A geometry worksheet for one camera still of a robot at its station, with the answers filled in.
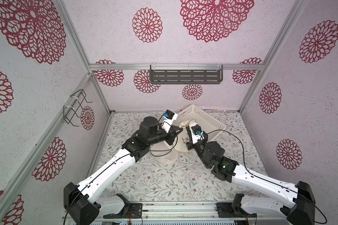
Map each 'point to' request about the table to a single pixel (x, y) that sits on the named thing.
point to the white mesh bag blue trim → (164, 152)
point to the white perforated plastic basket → (207, 122)
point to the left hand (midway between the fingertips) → (180, 129)
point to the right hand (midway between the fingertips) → (191, 126)
